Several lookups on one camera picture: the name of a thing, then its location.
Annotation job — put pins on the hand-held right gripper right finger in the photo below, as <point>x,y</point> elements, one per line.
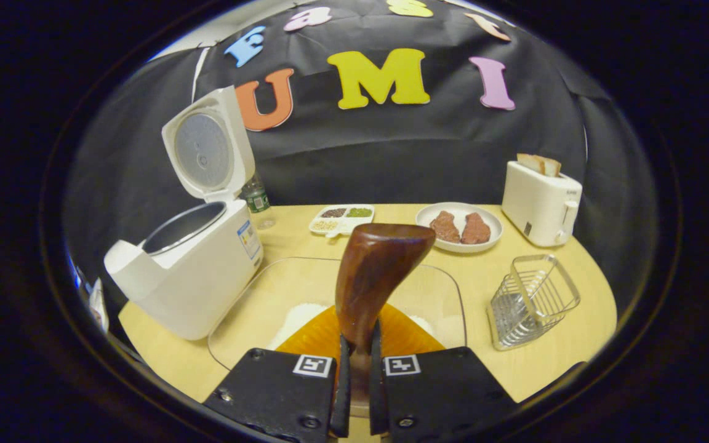
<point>447,394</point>

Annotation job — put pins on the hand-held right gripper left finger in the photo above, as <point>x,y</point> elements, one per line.
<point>274,394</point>

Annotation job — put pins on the clear container of rice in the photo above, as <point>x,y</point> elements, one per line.
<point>268,307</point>

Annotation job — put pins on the white rice cooker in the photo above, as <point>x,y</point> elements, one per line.
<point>194,283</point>

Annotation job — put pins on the brown wooden spoon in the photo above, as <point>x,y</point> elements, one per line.
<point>373,277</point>

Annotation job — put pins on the white round plate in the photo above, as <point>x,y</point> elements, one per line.
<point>459,247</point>

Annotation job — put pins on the brown meat piece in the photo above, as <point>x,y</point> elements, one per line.
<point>476,229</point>
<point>445,227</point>

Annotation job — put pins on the white divided condiment dish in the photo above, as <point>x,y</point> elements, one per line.
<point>342,220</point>

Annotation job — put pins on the clear plastic water bottle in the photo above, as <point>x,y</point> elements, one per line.
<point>257,200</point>

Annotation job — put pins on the white toaster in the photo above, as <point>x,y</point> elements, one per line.
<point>539,206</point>

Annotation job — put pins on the black backdrop cloth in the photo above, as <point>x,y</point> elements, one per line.
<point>422,154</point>

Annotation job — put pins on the toasted bread slice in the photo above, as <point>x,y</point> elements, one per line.
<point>551,167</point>
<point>530,163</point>

